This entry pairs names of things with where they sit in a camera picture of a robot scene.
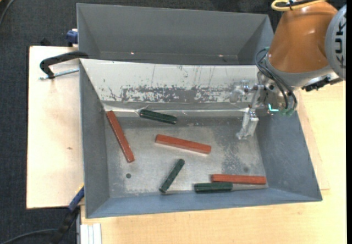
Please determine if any dark green flat block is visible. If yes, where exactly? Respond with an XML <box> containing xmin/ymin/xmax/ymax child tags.
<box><xmin>158</xmin><ymin>158</ymin><xmax>186</xmax><ymax>194</ymax></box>
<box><xmin>139</xmin><ymin>108</ymin><xmax>178</xmax><ymax>126</ymax></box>
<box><xmin>193</xmin><ymin>182</ymin><xmax>234</xmax><ymax>194</ymax></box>

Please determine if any grey metal bin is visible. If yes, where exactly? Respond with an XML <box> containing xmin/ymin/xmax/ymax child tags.
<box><xmin>76</xmin><ymin>3</ymin><xmax>323</xmax><ymax>219</ymax></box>

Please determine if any red-brown flat block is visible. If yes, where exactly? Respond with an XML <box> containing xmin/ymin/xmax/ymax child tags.
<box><xmin>210</xmin><ymin>173</ymin><xmax>268</xmax><ymax>186</ymax></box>
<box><xmin>106</xmin><ymin>110</ymin><xmax>136</xmax><ymax>164</ymax></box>
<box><xmin>155</xmin><ymin>134</ymin><xmax>212</xmax><ymax>156</ymax></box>

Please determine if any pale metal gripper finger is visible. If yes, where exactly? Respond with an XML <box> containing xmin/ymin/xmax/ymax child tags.
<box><xmin>235</xmin><ymin>109</ymin><xmax>251</xmax><ymax>141</ymax></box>
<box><xmin>244</xmin><ymin>115</ymin><xmax>260</xmax><ymax>139</ymax></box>

